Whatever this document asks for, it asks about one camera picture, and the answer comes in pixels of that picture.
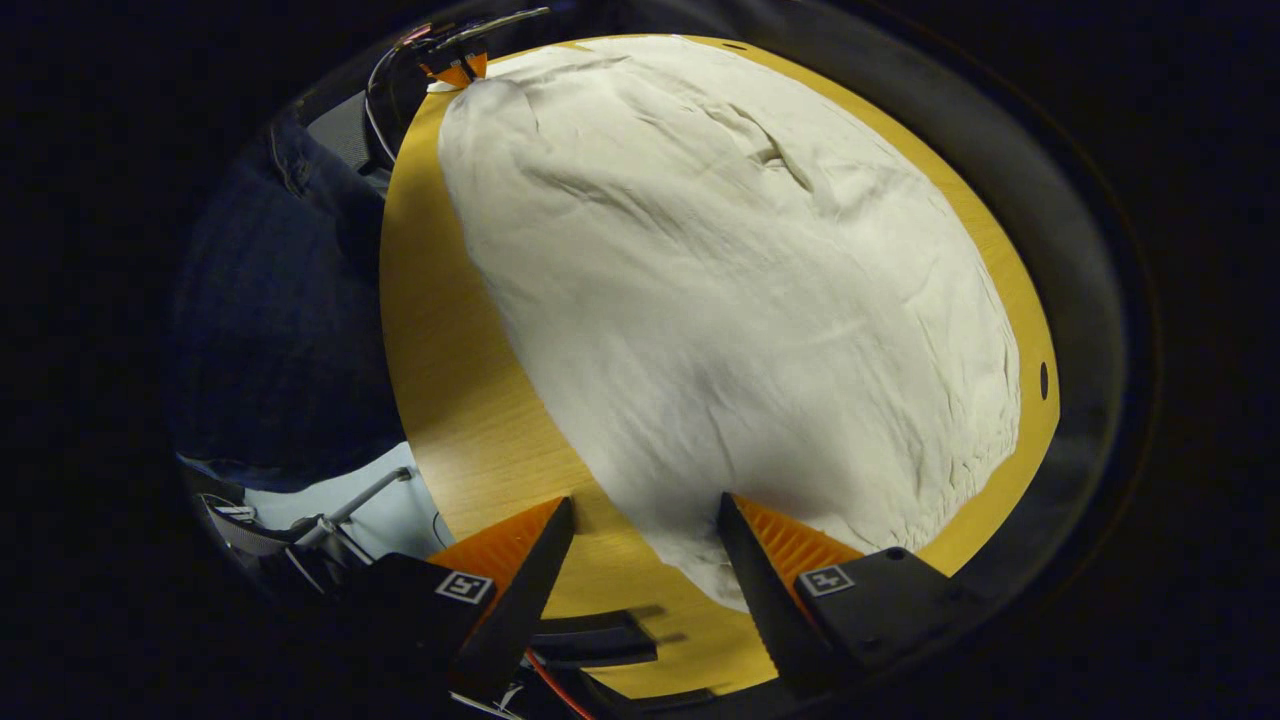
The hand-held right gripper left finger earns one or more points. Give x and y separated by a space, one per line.
515 600

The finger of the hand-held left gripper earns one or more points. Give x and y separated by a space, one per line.
455 72

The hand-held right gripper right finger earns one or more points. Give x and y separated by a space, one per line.
765 600

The white jeans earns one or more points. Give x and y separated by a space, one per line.
720 300

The person's leg in blue trousers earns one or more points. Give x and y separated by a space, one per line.
280 330

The grey metal frame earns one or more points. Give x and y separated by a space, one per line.
330 520

